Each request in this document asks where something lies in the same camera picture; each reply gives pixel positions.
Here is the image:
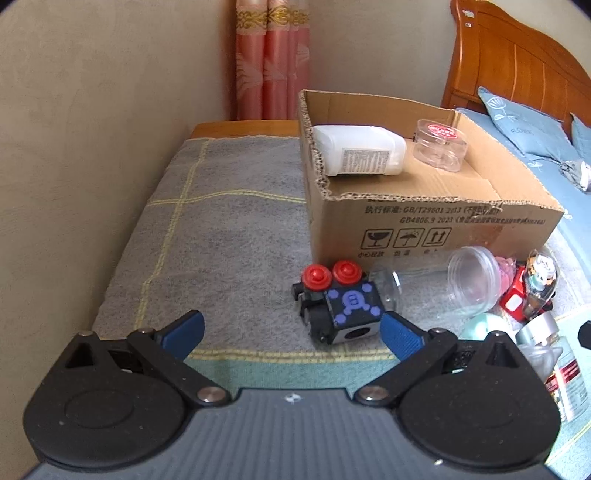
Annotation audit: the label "red toy car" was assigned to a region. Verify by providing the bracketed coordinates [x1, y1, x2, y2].
[498, 265, 531, 324]

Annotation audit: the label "white plastic bottle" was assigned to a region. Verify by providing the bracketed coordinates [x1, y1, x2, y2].
[312, 125, 407, 177]

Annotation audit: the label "large clear plastic jar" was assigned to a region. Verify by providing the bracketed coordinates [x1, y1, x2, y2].
[369, 246, 502, 324]

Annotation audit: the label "pink curtain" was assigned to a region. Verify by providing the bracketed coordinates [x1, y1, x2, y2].
[235, 0, 311, 120]

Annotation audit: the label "blue pillow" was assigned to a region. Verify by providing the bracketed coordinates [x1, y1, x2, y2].
[478, 86, 581, 161]
[571, 113, 591, 165]

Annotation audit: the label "clear jar red label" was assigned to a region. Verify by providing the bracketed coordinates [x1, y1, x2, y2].
[414, 119, 468, 173]

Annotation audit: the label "wooden bed headboard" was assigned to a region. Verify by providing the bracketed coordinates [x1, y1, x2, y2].
[441, 1, 591, 133]

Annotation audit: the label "grey green checked blanket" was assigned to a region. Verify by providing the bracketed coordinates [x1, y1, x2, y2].
[91, 135, 591, 480]

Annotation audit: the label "open cardboard box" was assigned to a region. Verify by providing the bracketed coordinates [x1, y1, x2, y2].
[298, 90, 564, 268]

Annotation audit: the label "crumpled grey cloth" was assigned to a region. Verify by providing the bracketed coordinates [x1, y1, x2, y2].
[560, 159, 591, 193]

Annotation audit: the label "clear correction tape dispenser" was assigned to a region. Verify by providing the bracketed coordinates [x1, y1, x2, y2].
[523, 250, 559, 317]

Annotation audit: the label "blue pillow far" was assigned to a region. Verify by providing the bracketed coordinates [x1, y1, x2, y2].
[571, 113, 591, 165]

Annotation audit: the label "blue pillow near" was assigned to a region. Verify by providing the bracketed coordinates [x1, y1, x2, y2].
[478, 86, 581, 161]

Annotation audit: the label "clear bottle yellow capsules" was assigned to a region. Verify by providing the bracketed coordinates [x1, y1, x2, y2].
[516, 311, 589, 422]

